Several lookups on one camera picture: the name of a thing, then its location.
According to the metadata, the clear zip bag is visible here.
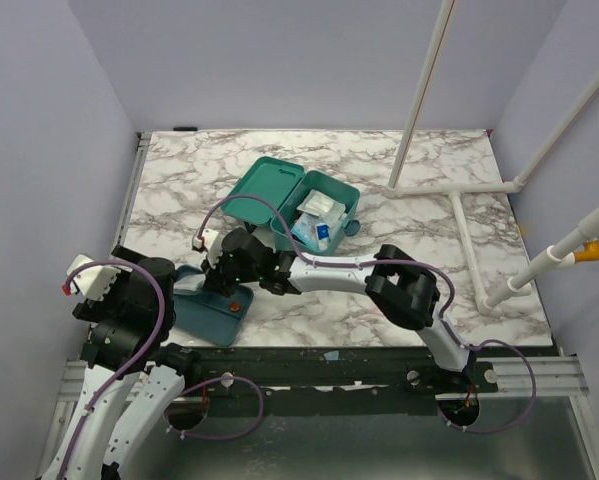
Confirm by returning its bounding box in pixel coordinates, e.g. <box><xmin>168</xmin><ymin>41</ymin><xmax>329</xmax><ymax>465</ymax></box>
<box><xmin>173</xmin><ymin>272</ymin><xmax>205</xmax><ymax>296</ymax></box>

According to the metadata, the teal divided tray insert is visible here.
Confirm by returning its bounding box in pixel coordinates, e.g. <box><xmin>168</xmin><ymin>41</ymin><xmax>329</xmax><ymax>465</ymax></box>
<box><xmin>173</xmin><ymin>265</ymin><xmax>254</xmax><ymax>347</ymax></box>

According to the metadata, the teal medicine kit box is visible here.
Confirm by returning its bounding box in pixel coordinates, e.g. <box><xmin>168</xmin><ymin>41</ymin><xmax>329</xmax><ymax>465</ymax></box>
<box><xmin>222</xmin><ymin>157</ymin><xmax>360</xmax><ymax>256</ymax></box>

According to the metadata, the white blue bandage roll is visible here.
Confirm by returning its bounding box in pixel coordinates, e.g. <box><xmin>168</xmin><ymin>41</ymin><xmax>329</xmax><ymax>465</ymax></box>
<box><xmin>315</xmin><ymin>223</ymin><xmax>330</xmax><ymax>251</ymax></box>

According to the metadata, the white gauze pad packet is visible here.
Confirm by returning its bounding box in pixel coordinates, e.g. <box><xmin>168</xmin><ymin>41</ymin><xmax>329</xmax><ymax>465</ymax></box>
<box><xmin>297</xmin><ymin>189</ymin><xmax>346</xmax><ymax>225</ymax></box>

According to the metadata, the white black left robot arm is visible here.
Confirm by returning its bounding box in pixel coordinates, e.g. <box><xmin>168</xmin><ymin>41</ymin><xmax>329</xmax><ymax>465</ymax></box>
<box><xmin>42</xmin><ymin>245</ymin><xmax>201</xmax><ymax>479</ymax></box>

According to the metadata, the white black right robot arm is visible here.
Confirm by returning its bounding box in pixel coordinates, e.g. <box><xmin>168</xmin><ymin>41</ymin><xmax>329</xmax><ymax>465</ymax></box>
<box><xmin>192</xmin><ymin>228</ymin><xmax>476</xmax><ymax>392</ymax></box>

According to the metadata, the yellow pipe fitting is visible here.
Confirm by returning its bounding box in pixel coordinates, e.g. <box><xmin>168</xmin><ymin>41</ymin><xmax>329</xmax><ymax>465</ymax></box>
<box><xmin>574</xmin><ymin>239</ymin><xmax>599</xmax><ymax>263</ymax></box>

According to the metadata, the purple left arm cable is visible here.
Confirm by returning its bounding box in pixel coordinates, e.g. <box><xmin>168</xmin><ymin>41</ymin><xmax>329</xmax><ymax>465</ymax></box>
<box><xmin>56</xmin><ymin>259</ymin><xmax>266</xmax><ymax>476</ymax></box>

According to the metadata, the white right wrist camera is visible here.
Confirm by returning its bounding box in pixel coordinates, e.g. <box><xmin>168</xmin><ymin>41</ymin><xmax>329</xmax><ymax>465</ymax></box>
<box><xmin>191</xmin><ymin>228</ymin><xmax>224</xmax><ymax>254</ymax></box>

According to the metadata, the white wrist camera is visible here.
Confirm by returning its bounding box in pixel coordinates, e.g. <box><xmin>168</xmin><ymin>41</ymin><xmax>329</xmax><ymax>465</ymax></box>
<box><xmin>62</xmin><ymin>265</ymin><xmax>121</xmax><ymax>301</ymax></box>
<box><xmin>191</xmin><ymin>228</ymin><xmax>224</xmax><ymax>254</ymax></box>

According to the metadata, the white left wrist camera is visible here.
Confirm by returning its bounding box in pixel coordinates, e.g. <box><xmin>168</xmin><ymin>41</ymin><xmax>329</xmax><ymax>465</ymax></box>
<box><xmin>62</xmin><ymin>265</ymin><xmax>121</xmax><ymax>301</ymax></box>

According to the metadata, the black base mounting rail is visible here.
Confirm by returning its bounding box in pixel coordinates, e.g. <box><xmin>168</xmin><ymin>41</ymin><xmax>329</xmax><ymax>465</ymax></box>
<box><xmin>78</xmin><ymin>344</ymin><xmax>565</xmax><ymax>416</ymax></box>

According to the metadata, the white PVC pipe frame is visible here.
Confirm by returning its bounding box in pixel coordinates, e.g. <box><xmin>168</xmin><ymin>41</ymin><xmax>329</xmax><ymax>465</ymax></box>
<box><xmin>388</xmin><ymin>1</ymin><xmax>599</xmax><ymax>316</ymax></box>

